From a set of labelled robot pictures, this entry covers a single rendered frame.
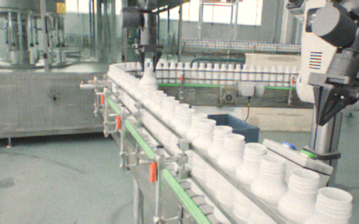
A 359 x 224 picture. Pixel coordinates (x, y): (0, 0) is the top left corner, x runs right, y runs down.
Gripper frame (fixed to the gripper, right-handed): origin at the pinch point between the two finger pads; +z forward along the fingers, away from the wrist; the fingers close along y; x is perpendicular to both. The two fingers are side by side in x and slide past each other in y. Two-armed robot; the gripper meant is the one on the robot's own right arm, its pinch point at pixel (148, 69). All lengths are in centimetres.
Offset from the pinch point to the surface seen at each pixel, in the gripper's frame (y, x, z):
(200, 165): 3, 55, 15
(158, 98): 1.6, 19.1, 7.0
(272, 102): -133, -104, 36
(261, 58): -254, -303, 11
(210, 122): -1, 52, 7
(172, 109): 1.3, 31.4, 8.1
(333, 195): 0, 88, 7
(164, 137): 3.1, 31.1, 16.3
